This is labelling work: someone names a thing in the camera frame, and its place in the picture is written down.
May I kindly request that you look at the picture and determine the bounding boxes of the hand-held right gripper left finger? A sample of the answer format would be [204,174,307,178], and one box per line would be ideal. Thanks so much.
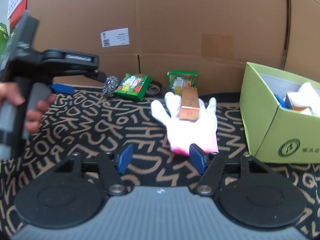
[54,144,134,197]

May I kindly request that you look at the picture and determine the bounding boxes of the green shoe box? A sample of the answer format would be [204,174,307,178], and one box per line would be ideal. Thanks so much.
[239,62,320,164]

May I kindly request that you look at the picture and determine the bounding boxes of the orange and white box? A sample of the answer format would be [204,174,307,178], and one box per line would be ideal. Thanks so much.
[285,92,313,115]

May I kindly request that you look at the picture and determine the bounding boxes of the green printed box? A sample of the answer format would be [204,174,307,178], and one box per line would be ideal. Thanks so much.
[115,73,152,102]
[167,70,199,96]

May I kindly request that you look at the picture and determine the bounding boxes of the large cardboard box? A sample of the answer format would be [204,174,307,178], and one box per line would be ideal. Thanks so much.
[26,0,292,98]

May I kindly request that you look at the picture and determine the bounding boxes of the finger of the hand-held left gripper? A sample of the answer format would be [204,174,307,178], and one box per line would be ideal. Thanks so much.
[49,83,75,95]
[41,49,107,82]

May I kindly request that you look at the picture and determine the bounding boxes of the black tape roll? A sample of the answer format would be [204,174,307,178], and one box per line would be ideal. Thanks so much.
[145,80,163,96]

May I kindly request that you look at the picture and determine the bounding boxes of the steel wool scrubber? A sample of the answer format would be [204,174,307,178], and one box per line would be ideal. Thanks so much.
[102,76,120,98]

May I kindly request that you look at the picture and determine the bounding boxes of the copper coloured box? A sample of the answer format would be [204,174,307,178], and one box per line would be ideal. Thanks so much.
[179,87,200,122]

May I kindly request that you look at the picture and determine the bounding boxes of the white shipping label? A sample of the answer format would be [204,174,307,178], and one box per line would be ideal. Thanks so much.
[101,27,130,48]

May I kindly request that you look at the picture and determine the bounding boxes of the blue plastic item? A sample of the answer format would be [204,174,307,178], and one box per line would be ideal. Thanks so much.
[275,94,288,109]

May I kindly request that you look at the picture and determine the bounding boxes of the red and white wall calendar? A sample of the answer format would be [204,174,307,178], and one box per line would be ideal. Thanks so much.
[7,0,29,28]

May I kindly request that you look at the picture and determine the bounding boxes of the black mat with tan letters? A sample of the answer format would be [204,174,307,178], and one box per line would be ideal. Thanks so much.
[0,84,320,240]

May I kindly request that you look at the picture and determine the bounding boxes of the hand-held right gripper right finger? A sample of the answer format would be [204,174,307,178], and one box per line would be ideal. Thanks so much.
[189,144,269,197]

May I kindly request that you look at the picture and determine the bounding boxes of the person's left hand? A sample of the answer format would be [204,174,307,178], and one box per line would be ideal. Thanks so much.
[0,82,57,135]

